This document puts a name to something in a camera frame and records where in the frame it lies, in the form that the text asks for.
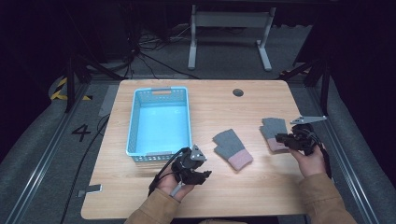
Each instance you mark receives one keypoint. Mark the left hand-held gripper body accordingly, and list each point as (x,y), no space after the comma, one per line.
(186,163)

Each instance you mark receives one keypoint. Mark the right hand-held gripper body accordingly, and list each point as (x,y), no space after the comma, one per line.
(303,138)

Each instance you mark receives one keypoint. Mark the grey pink sock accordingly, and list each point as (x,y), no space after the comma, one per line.
(274,127)
(232,147)

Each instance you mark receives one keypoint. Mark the blue plastic basket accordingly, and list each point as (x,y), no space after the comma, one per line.
(160,124)

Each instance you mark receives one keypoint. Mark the person's right hand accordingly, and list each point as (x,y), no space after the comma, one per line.
(313,163)

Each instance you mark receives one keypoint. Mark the person's left hand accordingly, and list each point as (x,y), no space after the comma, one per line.
(169,185)

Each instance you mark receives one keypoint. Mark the black metal stand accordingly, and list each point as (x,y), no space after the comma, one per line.
(324,90)
(71,84)

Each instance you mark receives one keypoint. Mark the grey tape piece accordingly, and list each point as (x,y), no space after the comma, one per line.
(91,189)

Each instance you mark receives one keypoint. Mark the white metal desk frame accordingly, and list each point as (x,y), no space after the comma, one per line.
(232,19)

